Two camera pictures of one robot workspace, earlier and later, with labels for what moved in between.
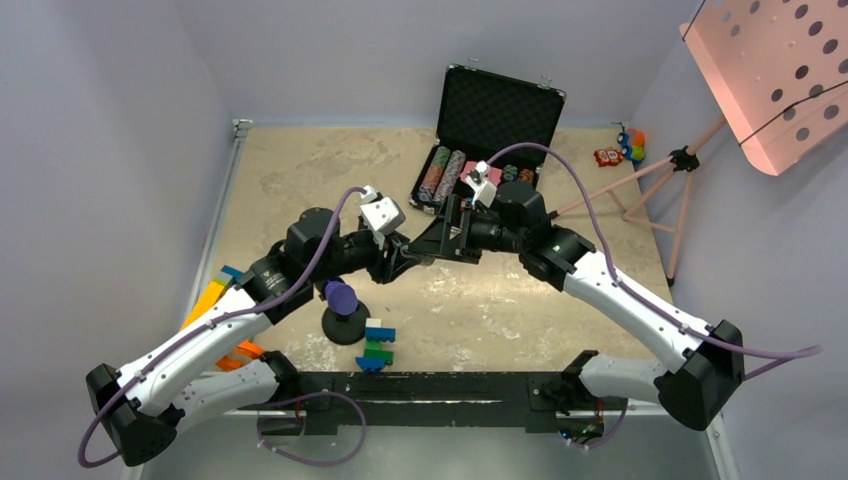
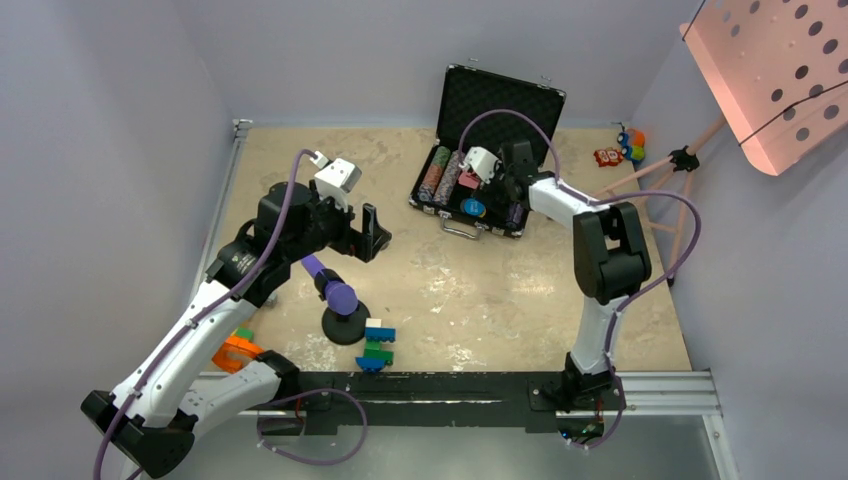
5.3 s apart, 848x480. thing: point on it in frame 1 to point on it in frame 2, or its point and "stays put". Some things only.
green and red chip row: x=434 y=173 stays put
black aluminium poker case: x=481 y=113 stays put
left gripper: x=395 y=260 to x=359 y=244
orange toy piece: x=234 y=360 stays put
